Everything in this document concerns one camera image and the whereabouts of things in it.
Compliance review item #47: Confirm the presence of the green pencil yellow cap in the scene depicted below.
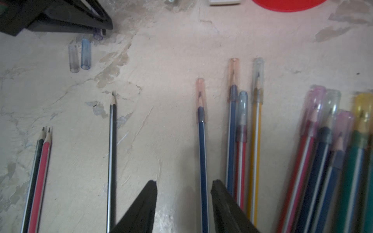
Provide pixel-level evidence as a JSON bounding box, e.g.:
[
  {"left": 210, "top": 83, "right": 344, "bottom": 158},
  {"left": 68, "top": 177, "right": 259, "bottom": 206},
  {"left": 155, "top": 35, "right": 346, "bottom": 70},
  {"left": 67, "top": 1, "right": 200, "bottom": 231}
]
[{"left": 333, "top": 93, "right": 373, "bottom": 233}]

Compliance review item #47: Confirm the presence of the black striped pencil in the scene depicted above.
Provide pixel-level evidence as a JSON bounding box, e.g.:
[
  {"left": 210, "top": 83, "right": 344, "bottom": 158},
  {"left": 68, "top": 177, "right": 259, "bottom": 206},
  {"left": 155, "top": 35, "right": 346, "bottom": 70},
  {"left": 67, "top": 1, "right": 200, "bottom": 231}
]
[
  {"left": 106, "top": 91, "right": 117, "bottom": 233},
  {"left": 20, "top": 127, "right": 46, "bottom": 233}
]

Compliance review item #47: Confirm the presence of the blue pencil pink cap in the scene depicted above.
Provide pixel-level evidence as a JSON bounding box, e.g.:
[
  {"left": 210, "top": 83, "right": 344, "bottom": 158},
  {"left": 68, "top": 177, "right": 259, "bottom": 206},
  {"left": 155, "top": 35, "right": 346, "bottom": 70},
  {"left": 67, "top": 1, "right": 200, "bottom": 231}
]
[{"left": 196, "top": 78, "right": 209, "bottom": 233}]

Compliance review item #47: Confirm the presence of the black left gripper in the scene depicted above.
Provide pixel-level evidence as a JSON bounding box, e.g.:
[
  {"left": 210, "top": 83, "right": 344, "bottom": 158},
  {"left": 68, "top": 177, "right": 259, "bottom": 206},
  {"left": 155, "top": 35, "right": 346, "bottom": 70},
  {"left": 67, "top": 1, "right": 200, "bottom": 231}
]
[{"left": 1, "top": 1, "right": 113, "bottom": 37}]

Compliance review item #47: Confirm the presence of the red pencil purple cap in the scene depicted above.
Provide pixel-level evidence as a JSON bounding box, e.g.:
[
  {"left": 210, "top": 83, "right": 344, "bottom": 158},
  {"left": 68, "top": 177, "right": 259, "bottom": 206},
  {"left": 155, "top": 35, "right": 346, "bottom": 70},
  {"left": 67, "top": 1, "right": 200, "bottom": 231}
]
[{"left": 277, "top": 85, "right": 326, "bottom": 233}]

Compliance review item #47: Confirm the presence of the red pencil blue cap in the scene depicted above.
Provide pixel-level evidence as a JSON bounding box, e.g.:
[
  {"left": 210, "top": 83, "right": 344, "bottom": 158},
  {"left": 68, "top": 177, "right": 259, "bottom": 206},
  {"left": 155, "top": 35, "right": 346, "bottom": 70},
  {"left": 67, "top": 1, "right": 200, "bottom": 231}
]
[{"left": 235, "top": 91, "right": 248, "bottom": 210}]

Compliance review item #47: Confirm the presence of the light blue eraser box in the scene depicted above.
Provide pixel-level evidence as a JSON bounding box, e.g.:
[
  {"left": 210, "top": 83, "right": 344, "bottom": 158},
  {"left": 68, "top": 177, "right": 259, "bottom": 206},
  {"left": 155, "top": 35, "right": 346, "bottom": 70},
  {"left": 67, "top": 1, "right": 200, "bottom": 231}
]
[{"left": 208, "top": 0, "right": 241, "bottom": 5}]

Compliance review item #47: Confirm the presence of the blue pencil orange cap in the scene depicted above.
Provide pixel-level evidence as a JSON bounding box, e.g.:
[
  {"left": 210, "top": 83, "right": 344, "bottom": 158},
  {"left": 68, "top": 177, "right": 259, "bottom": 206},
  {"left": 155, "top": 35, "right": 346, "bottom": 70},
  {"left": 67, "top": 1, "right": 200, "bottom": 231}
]
[{"left": 225, "top": 58, "right": 240, "bottom": 196}]

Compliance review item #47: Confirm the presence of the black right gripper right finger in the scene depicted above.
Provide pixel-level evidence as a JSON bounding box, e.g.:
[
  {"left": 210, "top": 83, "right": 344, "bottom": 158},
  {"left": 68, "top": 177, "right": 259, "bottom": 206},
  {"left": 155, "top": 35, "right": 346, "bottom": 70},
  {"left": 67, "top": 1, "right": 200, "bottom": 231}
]
[{"left": 210, "top": 180, "right": 259, "bottom": 233}]

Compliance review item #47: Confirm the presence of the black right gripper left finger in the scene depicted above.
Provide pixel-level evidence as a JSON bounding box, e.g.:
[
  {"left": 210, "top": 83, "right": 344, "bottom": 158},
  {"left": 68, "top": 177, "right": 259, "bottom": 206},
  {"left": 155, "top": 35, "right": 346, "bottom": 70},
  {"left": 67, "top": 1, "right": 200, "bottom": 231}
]
[{"left": 110, "top": 180, "right": 157, "bottom": 233}]

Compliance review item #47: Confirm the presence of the red striped pencil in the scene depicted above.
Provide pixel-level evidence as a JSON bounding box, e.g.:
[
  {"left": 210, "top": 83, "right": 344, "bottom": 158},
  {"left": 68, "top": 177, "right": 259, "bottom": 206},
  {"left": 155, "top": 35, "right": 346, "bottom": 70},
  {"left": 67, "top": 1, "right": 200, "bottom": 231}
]
[{"left": 28, "top": 128, "right": 51, "bottom": 233}]

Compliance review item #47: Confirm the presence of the yellow striped pencil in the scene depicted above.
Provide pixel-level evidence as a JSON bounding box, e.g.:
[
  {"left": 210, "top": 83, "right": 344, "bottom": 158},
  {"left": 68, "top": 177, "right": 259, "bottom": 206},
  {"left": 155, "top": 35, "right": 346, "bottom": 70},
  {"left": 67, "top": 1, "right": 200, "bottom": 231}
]
[{"left": 247, "top": 58, "right": 264, "bottom": 226}]

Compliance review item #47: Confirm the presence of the red pencil holder cup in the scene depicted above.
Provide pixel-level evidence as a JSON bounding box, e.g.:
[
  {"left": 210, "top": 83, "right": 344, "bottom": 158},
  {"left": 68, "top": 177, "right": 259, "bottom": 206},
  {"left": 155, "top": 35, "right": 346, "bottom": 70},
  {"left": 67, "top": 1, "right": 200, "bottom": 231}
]
[{"left": 253, "top": 0, "right": 326, "bottom": 12}]

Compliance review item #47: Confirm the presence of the blue pencil violet cap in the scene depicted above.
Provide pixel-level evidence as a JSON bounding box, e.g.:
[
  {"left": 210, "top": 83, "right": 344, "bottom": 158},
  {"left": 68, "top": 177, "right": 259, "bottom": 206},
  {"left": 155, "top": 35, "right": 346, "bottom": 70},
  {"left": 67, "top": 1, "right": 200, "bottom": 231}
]
[{"left": 310, "top": 110, "right": 354, "bottom": 233}]

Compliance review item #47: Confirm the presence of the purple clear pencil cap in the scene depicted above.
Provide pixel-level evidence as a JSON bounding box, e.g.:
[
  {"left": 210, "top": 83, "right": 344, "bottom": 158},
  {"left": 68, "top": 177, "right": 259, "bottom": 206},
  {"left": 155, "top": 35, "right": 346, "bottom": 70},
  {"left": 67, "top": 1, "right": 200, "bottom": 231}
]
[{"left": 93, "top": 28, "right": 104, "bottom": 41}]

